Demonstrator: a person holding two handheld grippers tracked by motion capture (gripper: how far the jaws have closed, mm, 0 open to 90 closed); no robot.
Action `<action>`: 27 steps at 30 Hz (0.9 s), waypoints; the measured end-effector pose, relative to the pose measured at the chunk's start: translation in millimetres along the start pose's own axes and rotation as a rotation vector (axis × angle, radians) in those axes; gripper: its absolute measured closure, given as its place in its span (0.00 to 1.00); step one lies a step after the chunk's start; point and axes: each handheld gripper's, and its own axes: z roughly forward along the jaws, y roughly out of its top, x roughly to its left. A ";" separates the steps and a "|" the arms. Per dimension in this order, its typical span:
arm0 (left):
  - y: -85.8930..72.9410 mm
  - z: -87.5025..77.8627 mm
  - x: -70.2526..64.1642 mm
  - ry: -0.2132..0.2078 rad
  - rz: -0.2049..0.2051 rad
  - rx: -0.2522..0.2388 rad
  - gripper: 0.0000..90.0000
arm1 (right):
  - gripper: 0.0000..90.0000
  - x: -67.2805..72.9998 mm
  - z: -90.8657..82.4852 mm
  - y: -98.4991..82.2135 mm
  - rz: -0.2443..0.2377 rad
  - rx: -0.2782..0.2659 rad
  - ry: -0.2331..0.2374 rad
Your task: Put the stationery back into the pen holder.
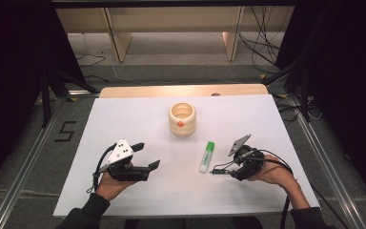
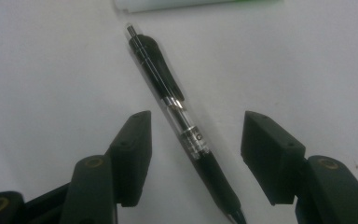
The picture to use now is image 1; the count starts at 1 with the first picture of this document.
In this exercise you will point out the person's left hand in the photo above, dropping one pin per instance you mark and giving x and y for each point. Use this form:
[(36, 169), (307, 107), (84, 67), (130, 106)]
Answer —
[(109, 187)]

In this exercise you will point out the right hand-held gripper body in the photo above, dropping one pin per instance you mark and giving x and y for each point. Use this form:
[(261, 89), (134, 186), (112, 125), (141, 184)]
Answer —
[(251, 162)]

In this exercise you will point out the green highlighter pen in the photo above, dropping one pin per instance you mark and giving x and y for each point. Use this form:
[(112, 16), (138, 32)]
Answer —
[(207, 157)]

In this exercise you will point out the wooden table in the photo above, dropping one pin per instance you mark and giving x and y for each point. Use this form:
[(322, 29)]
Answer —
[(171, 90)]

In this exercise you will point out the white board table cover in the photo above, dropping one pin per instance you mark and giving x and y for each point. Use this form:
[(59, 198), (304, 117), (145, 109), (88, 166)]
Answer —
[(171, 191)]

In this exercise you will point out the black metal stand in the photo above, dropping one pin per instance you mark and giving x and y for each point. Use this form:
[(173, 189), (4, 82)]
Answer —
[(305, 95)]

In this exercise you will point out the beige wooden desk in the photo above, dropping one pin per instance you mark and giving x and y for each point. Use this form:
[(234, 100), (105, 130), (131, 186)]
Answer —
[(171, 19)]

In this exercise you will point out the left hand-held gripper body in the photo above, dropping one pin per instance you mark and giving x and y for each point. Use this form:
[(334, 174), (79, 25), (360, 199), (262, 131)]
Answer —
[(119, 152)]

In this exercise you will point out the person's right hand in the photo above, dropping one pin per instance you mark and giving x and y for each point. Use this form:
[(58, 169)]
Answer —
[(276, 173)]

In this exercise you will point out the black overhead frame bar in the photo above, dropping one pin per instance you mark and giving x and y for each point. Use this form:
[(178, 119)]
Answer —
[(171, 3)]

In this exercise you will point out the black curtain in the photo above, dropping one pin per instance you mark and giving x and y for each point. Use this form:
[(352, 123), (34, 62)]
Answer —
[(346, 79), (12, 79)]

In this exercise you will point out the cream ribbed pen holder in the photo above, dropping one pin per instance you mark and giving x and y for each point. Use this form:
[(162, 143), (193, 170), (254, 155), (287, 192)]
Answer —
[(182, 127)]

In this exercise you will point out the black tripod stand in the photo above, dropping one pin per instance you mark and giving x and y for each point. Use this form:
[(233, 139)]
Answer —
[(46, 101)]

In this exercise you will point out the aluminium floor rail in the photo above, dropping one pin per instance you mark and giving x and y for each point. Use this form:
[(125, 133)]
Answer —
[(330, 171), (22, 178)]

